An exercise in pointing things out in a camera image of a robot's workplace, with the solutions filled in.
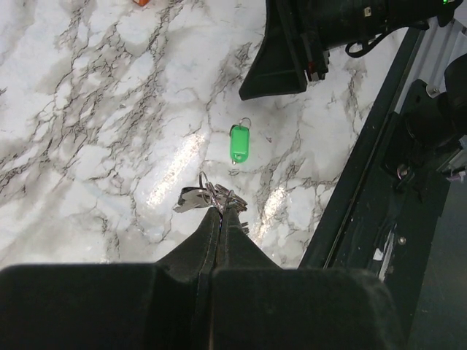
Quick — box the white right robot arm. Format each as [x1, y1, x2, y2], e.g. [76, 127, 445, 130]
[239, 1, 466, 185]

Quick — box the red handled steel key organizer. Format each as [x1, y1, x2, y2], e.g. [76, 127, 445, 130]
[173, 171, 247, 232]

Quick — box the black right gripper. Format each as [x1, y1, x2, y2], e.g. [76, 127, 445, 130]
[239, 1, 387, 101]

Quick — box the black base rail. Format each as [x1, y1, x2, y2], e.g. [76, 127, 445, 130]
[300, 32, 466, 338]

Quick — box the green key tag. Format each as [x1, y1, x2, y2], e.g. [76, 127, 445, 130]
[229, 117, 252, 164]

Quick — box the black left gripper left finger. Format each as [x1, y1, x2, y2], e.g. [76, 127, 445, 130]
[1, 209, 220, 349]

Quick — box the orange razor box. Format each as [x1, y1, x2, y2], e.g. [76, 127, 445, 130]
[134, 0, 150, 7]

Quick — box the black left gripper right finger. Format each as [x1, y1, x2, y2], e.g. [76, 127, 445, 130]
[211, 209, 401, 349]

